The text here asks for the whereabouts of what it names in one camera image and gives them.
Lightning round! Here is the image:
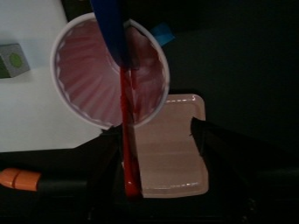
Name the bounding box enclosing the orange capped black tool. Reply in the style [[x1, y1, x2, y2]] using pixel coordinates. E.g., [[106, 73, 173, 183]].
[[0, 167, 89, 195]]

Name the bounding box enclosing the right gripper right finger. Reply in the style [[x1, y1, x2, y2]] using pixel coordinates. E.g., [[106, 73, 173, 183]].
[[189, 116, 299, 224]]

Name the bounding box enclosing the blue plastic utensil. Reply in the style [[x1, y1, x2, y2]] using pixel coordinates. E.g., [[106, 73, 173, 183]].
[[88, 0, 132, 68]]

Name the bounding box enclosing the brown rectangular tray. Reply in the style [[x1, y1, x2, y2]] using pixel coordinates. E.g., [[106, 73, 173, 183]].
[[133, 93, 211, 200]]

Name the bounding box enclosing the red plastic cup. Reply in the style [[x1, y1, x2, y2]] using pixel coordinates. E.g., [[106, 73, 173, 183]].
[[49, 11, 172, 131]]

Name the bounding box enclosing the red handled toy knife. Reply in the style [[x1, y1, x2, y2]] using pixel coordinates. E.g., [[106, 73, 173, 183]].
[[116, 66, 144, 200]]

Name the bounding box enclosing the speckled toy sushi roll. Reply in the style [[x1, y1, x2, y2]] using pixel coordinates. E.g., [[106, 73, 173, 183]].
[[0, 43, 32, 79]]

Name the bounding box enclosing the blue tape piece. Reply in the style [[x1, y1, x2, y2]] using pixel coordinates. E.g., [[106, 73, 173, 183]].
[[151, 22, 176, 46]]

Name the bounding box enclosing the white plastic cutting board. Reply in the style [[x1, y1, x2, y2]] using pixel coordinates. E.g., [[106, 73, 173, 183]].
[[0, 0, 115, 153]]

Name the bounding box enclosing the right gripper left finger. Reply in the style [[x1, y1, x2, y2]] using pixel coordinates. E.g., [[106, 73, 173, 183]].
[[74, 125, 132, 224]]

